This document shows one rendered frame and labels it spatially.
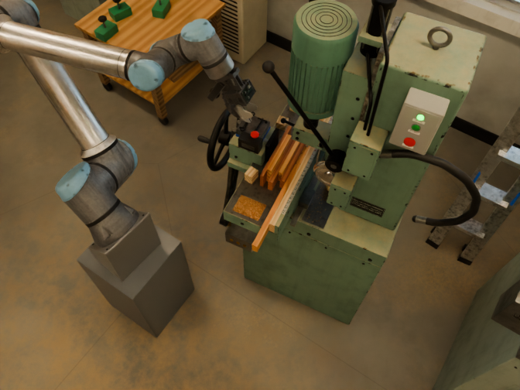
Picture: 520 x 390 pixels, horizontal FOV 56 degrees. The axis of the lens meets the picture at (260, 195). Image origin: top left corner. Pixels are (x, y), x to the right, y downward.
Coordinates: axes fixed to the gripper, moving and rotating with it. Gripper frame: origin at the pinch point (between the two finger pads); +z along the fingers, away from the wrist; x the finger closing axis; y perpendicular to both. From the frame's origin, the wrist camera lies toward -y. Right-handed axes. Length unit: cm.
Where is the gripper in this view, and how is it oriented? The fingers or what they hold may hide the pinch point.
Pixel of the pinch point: (247, 119)
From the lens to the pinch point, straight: 167.6
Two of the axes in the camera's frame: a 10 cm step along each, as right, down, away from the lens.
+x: 4.3, -7.7, 4.8
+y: 7.9, 0.6, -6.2
